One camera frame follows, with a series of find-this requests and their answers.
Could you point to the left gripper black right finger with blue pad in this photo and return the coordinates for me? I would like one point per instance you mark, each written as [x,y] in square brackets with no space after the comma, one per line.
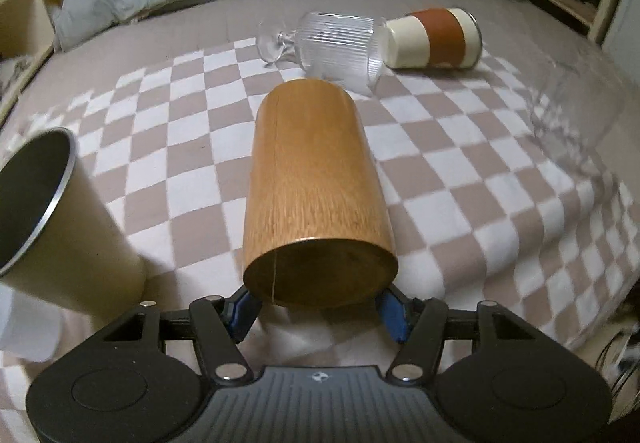
[421,328]

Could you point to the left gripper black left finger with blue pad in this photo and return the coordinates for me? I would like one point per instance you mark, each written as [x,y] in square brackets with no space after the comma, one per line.
[215,326]

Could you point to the wooden cylindrical cup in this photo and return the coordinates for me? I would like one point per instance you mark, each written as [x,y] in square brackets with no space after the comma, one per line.
[317,232]

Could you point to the cream cup brown sleeve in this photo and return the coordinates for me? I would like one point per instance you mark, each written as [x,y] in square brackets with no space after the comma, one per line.
[442,38]

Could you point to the checkered beige white blanket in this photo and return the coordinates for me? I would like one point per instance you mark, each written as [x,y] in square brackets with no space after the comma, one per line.
[477,210]

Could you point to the ribbed clear glass goblet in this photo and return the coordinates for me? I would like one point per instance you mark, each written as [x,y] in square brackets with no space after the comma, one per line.
[343,49]

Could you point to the wooden shelf left of bed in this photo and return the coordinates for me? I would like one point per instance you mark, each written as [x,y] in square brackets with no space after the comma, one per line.
[27,32]

